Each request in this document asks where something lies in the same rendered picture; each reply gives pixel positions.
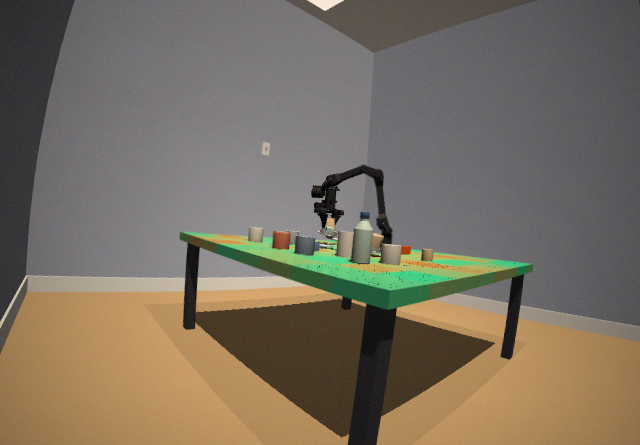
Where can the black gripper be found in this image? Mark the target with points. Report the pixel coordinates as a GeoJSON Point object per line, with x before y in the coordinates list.
{"type": "Point", "coordinates": [329, 208]}

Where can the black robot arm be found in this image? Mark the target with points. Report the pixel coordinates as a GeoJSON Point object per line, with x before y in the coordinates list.
{"type": "Point", "coordinates": [377, 175]}

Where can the grey bottle with blue cap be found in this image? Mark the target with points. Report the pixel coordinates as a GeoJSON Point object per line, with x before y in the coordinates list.
{"type": "Point", "coordinates": [362, 240]}

